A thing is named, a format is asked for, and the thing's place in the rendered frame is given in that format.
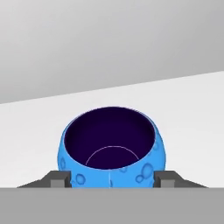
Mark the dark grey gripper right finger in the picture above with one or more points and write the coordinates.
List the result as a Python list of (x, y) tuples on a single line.
[(166, 178)]

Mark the blue round mug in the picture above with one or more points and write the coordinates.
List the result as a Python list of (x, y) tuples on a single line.
[(112, 178)]

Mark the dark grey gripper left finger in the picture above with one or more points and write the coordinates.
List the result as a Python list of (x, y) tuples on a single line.
[(58, 178)]

